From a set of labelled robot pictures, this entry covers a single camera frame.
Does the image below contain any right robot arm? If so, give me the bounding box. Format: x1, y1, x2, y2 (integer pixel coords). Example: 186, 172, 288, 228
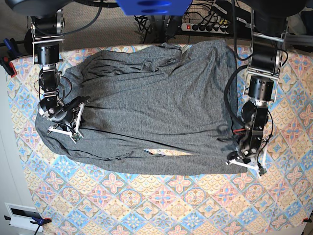
31, 9, 89, 143

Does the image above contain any white wall outlet box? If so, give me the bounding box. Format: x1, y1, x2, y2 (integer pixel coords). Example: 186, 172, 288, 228
5, 202, 41, 235

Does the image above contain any clamp bottom right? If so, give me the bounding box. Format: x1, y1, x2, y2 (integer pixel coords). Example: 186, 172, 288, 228
302, 218, 312, 223

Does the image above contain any grey t-shirt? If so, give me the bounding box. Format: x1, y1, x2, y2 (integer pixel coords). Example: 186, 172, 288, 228
35, 40, 246, 176

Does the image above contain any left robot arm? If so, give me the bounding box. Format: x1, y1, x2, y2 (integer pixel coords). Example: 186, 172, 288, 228
224, 9, 288, 177

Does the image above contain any red black clamp left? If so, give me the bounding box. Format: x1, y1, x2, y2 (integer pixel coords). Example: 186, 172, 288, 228
0, 38, 19, 77

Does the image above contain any blue clamp bottom left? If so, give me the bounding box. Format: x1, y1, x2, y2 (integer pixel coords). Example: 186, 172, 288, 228
4, 215, 52, 228

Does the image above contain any patterned tablecloth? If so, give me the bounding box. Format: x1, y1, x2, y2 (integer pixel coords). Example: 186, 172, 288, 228
6, 53, 313, 235

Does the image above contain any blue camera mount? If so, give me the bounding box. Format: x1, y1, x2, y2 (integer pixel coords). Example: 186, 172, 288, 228
116, 0, 192, 16

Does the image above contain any white power strip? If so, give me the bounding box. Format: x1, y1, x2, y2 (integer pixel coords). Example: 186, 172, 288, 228
180, 23, 229, 34

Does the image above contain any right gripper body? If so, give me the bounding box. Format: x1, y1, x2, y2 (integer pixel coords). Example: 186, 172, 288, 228
38, 96, 90, 143

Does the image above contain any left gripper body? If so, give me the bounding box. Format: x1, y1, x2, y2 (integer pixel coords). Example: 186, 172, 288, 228
226, 132, 268, 177

